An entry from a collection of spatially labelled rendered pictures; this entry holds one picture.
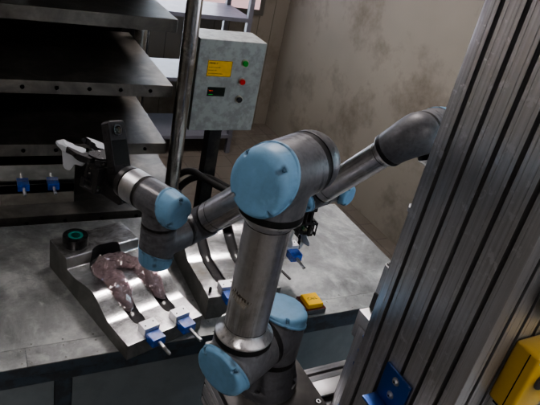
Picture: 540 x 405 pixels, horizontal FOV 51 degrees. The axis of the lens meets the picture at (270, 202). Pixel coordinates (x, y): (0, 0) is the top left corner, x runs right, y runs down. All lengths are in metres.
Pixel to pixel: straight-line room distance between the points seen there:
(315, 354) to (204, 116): 1.09
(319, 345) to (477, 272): 1.31
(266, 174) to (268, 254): 0.16
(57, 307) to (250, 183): 1.10
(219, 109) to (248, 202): 1.60
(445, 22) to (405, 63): 0.41
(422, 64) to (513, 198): 3.09
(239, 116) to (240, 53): 0.28
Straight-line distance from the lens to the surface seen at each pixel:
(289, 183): 0.88
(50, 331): 1.82
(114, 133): 1.25
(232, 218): 1.20
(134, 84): 2.28
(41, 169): 2.35
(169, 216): 1.14
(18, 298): 1.94
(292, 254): 2.01
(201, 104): 2.46
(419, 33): 4.02
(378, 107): 4.28
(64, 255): 1.92
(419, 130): 1.49
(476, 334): 1.01
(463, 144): 0.98
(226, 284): 1.84
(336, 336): 2.23
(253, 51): 2.47
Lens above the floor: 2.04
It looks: 28 degrees down
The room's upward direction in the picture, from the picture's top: 13 degrees clockwise
